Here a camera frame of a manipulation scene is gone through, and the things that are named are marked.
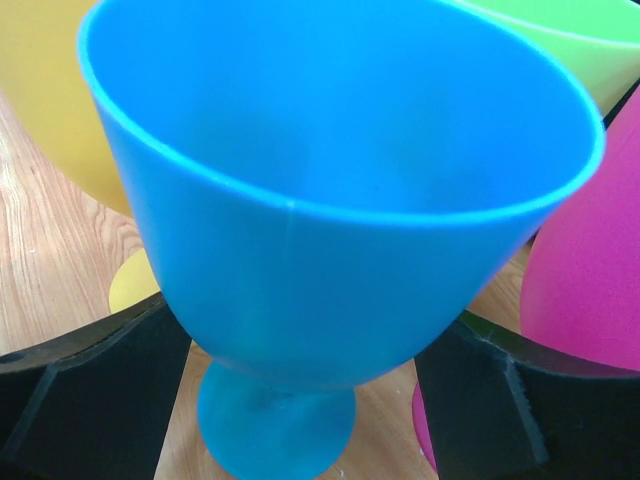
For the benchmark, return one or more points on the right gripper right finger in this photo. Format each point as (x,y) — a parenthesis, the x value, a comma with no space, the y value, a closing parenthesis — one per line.
(500,406)

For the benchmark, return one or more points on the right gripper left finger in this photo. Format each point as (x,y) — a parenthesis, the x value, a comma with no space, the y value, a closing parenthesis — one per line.
(96,402)

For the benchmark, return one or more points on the blue plastic goblet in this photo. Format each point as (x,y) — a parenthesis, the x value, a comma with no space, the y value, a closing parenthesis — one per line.
(322,187)

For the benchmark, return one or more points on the magenta plastic goblet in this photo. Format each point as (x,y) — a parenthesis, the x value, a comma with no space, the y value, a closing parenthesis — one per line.
(580,289)

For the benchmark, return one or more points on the yellow plastic goblet front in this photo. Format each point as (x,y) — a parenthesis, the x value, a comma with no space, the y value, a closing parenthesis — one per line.
(41,79)

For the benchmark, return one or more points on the green plastic goblet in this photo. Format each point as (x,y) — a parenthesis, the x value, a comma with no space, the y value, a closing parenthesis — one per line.
(598,40)

